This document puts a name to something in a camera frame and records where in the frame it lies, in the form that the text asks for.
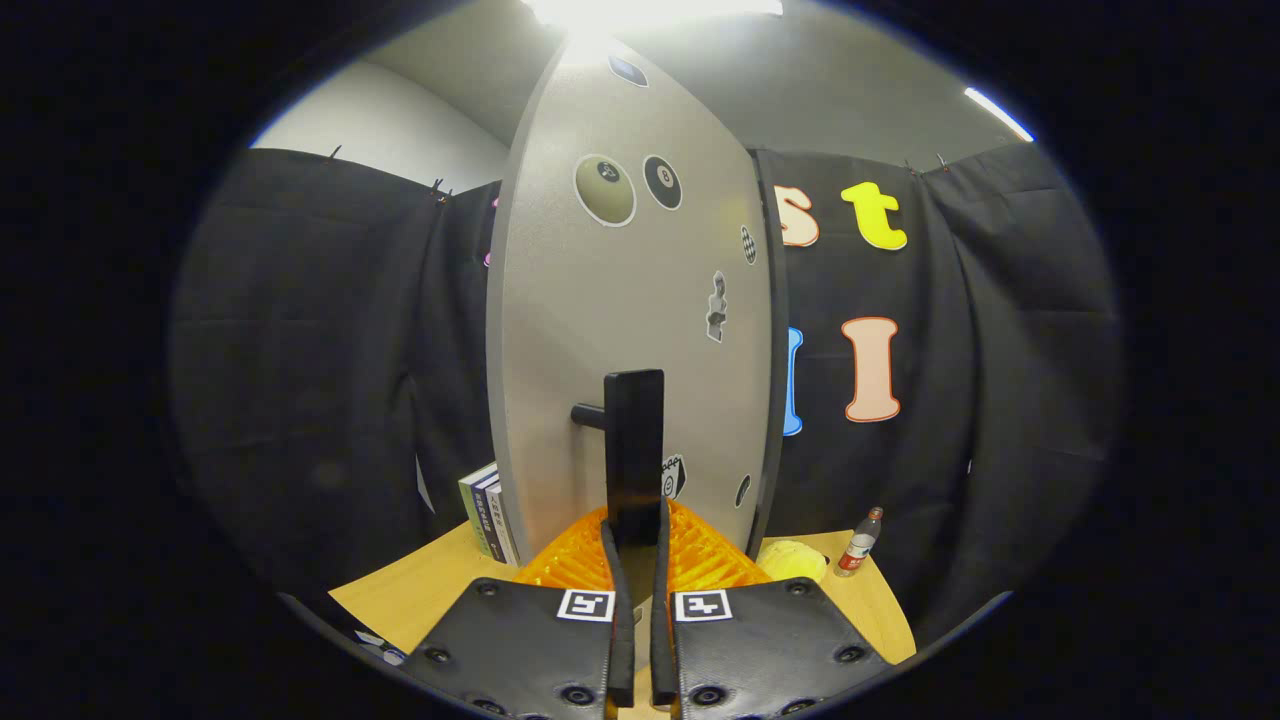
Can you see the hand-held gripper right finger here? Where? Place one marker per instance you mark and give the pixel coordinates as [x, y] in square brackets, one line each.
[660, 640]

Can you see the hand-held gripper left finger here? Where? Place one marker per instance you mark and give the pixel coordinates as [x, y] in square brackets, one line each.
[622, 640]

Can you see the dark grey shoe cabinet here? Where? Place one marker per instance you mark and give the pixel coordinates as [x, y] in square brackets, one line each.
[773, 400]

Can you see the yellow corn cob toy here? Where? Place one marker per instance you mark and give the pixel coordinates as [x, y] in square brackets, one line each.
[792, 562]

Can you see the white portrait cover book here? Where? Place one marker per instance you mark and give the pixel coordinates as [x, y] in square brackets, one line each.
[502, 530]

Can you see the dark blue spine book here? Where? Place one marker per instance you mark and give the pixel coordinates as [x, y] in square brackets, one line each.
[487, 520]

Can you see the small plastic drink bottle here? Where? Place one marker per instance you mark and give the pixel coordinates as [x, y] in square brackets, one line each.
[858, 548]

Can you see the black backdrop cloth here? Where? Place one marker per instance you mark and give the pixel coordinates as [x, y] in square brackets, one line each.
[320, 380]

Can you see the narrow ceiling strip light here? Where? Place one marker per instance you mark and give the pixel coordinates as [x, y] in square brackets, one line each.
[998, 113]

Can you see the large ceiling light panel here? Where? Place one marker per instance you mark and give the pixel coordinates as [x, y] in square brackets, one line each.
[650, 10]

